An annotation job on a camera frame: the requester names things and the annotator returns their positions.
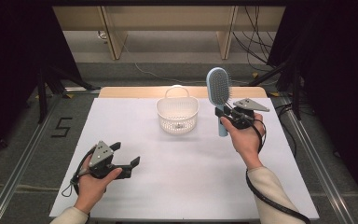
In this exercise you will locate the black curtain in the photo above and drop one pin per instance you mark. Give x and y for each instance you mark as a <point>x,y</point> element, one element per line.
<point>345,77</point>
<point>9,62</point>

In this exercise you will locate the white table cover sheet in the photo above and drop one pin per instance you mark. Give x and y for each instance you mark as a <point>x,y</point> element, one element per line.
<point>167,193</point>

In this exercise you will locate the beige wooden desk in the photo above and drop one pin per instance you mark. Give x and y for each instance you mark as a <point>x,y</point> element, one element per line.
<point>167,18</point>

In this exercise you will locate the person's left hand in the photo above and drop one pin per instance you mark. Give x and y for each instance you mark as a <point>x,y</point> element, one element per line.
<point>90,189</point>

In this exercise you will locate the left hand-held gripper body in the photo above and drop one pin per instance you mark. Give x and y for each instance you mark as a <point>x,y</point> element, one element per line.
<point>102,153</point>

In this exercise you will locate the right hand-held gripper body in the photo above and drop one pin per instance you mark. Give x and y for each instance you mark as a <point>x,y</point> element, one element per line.
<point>248,104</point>

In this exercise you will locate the light blue hairbrush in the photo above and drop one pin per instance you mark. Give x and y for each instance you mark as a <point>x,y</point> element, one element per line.
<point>219,84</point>

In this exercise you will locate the black metal stand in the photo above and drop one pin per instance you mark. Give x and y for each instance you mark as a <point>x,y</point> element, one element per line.
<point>42,96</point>
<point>296,93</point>

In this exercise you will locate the white plastic basket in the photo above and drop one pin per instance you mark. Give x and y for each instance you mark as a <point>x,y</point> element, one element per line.
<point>177,124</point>

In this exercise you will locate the aluminium floor rail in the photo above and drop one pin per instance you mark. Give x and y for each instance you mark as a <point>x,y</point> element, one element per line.
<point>21,165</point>
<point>320,161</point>

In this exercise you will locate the person's right hand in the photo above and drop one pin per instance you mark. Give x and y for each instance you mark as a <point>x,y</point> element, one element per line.
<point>245,143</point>

